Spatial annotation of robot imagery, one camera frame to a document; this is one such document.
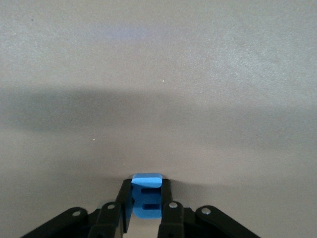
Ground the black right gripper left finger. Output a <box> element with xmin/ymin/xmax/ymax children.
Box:
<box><xmin>89</xmin><ymin>178</ymin><xmax>135</xmax><ymax>238</ymax></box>

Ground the blue foam letter m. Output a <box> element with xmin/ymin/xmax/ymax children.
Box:
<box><xmin>131</xmin><ymin>173</ymin><xmax>163</xmax><ymax>220</ymax></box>

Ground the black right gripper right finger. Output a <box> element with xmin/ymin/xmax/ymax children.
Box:
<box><xmin>158</xmin><ymin>178</ymin><xmax>185</xmax><ymax>238</ymax></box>

